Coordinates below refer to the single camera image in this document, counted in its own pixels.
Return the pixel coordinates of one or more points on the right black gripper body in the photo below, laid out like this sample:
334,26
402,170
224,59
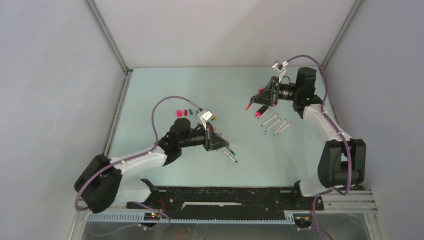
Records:
275,85

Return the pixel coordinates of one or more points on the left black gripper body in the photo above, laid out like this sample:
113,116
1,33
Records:
208,137

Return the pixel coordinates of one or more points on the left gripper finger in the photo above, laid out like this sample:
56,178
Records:
219,145
217,140

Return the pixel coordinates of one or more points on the red capped white marker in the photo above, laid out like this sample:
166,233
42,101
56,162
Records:
264,113

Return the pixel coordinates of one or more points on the black pink highlighter body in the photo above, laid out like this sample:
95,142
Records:
261,111

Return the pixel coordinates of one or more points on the green capped marker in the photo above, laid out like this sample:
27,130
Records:
272,125

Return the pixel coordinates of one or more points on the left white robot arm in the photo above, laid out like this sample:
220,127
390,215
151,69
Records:
107,181

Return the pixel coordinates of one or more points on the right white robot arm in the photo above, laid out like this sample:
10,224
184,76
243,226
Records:
343,159

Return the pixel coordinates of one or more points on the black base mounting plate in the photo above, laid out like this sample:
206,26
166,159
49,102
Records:
241,203

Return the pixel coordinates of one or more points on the grey cable duct rail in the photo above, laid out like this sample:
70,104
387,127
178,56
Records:
148,217

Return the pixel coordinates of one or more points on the right aluminium frame post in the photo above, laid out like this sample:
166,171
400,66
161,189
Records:
355,8

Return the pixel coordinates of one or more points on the aluminium frame post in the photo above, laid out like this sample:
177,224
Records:
125,80
355,8

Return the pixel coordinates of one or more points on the left aluminium frame post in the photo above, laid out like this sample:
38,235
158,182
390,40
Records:
125,80

